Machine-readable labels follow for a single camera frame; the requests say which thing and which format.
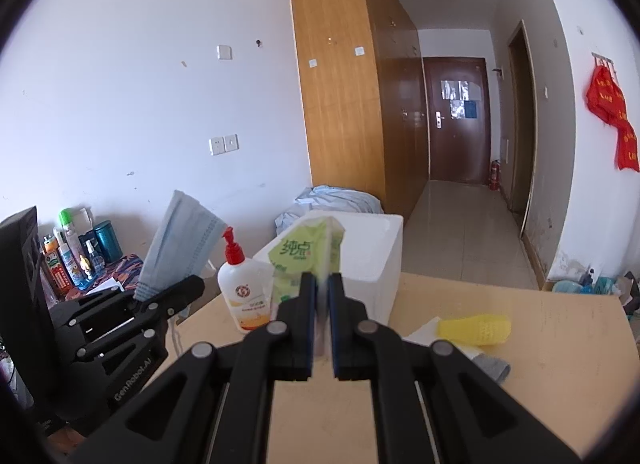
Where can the wooden wardrobe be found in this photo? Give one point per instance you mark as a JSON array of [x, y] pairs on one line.
[[345, 94]]

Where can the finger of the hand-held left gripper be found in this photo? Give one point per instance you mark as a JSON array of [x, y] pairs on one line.
[[135, 339], [172, 294]]

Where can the white blue spray bottle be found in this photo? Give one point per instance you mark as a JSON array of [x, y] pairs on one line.
[[67, 259]]

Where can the metal wall hook rail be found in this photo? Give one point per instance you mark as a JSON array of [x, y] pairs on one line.
[[603, 58]]

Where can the patterned colourful cloth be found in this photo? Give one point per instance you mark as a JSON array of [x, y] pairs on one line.
[[122, 269]]

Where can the hand wash bottle red pump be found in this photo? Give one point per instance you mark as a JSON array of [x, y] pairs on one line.
[[242, 294]]

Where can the orange labelled bottle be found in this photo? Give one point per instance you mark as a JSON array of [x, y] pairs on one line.
[[56, 271]]

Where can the light blue bed sheet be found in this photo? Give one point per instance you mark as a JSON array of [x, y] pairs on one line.
[[335, 199]]

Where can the small clear spray bottle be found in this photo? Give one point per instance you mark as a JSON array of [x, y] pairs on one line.
[[94, 259]]

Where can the white double wall socket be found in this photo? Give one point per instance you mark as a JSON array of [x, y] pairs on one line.
[[223, 144]]

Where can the white foam box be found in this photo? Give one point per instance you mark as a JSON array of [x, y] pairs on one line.
[[372, 254]]

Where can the papers on door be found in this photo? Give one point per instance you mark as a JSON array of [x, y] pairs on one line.
[[457, 99]]

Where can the white wall switch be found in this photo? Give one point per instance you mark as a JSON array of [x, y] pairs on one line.
[[224, 52]]

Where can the green capped spray can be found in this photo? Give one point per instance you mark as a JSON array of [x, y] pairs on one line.
[[70, 234]]

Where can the brown entrance door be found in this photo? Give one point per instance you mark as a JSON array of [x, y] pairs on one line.
[[455, 144]]

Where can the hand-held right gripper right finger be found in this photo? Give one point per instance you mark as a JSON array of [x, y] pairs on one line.
[[336, 314]]

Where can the green tissue pack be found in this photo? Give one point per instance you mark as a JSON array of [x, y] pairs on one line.
[[300, 254]]

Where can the red fire extinguisher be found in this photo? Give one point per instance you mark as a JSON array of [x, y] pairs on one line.
[[494, 175]]

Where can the red hanging bag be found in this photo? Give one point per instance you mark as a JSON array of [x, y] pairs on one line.
[[607, 99]]

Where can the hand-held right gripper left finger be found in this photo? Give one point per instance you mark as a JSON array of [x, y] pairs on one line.
[[310, 306]]

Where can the black monitor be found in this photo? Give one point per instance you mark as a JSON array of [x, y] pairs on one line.
[[22, 284]]

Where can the teal metal canister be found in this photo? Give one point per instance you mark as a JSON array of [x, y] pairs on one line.
[[108, 241]]

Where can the grey sock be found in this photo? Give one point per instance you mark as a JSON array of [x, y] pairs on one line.
[[492, 366]]

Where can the yellow knitted sock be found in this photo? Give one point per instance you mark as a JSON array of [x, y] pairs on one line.
[[475, 329]]

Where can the white paper napkin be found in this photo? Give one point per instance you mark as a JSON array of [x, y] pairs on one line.
[[422, 334]]

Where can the white paper booklet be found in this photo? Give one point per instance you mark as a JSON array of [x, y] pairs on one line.
[[97, 289]]

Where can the pile of blue bags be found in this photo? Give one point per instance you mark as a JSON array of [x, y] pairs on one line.
[[595, 286]]

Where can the blue face mask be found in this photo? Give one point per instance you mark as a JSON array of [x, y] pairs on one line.
[[175, 244]]

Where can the wooden side door frame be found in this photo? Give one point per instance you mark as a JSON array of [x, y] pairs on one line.
[[522, 119]]

